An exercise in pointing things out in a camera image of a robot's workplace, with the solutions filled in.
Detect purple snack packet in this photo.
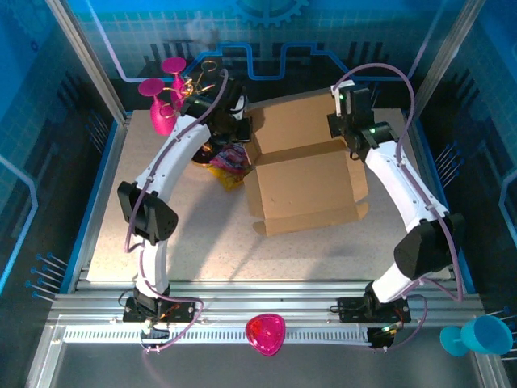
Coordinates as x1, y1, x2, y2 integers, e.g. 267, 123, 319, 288
208, 143, 250, 175

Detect pink triangular bowl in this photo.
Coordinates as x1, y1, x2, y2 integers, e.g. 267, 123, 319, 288
245, 313, 286, 357

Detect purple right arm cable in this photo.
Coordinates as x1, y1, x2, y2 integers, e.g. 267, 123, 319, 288
333, 62, 465, 355

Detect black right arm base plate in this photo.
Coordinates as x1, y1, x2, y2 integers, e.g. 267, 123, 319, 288
337, 297, 412, 324

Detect gold wire glass stand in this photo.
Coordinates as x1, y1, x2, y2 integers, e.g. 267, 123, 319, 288
183, 60, 221, 165

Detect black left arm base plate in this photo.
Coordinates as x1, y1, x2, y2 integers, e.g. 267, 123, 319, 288
122, 297, 197, 324

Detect small pink goblet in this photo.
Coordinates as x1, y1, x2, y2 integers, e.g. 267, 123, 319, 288
160, 56, 195, 114

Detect aluminium frame rail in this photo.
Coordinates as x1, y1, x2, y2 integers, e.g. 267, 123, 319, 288
48, 280, 485, 324

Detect large pink goblet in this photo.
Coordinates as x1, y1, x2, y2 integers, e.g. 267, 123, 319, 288
137, 78, 180, 137

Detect brown cardboard paper box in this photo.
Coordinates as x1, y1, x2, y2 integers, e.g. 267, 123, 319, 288
243, 89, 371, 238

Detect aluminium frame post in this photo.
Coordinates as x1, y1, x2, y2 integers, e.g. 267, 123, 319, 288
44, 0, 130, 122
415, 0, 481, 118

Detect aluminium side rail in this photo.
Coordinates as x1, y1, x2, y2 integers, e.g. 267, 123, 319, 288
66, 112, 134, 292
403, 111, 472, 292

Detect white slotted cable duct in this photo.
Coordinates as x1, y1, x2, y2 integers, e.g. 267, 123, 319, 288
62, 325, 372, 344

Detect blue goblet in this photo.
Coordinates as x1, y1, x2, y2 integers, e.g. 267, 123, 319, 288
439, 314, 514, 357

